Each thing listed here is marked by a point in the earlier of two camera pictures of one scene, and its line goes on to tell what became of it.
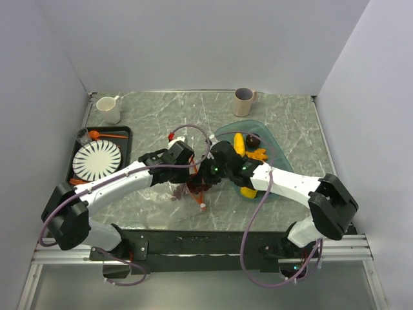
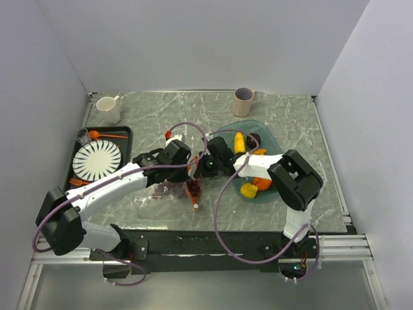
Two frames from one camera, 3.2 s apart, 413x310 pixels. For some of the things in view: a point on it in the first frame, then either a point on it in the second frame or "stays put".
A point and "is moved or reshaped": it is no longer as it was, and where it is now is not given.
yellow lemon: (248, 192) stays put
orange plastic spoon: (95, 135) stays put
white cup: (110, 108) stays put
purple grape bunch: (195, 184) → (171, 189)
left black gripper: (183, 179) stays put
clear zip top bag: (165, 205) is moved or reshaped
